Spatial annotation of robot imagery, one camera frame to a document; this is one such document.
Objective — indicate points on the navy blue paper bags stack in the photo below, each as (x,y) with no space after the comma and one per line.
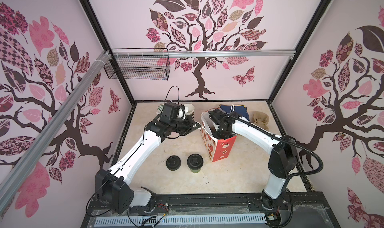
(239,109)

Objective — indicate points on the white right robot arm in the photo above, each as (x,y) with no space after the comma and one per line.
(282,151)

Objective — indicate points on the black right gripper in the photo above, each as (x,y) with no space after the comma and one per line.
(228,136)

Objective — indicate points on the black wire mesh basket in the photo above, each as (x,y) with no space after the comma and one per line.
(139,64)

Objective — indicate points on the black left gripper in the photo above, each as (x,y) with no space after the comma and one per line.
(189,127)

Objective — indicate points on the aluminium horizontal rail back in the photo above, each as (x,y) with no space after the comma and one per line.
(203,54)

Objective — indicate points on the brown pulp cup carriers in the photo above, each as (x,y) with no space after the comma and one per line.
(261,120)

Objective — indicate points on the stack of green paper cups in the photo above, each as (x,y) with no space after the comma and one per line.
(190,110)

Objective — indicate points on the black plastic cup lid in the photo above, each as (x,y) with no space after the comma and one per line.
(195,161)

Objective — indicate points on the aluminium diagonal rail left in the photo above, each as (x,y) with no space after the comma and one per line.
(24,167)

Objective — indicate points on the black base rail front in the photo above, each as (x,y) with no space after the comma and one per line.
(294,210)

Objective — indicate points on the red white paper takeout bag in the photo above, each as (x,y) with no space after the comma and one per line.
(217,148)

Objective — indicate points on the green paper coffee cup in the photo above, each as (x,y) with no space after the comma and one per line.
(195,171)

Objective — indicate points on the stack of black cup lids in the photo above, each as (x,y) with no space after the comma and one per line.
(173,163)

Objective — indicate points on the white slotted cable duct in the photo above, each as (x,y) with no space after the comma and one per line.
(178,220)

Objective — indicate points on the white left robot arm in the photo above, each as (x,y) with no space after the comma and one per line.
(112,185)

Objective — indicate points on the black vertical frame post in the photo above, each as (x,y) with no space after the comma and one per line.
(87,7)

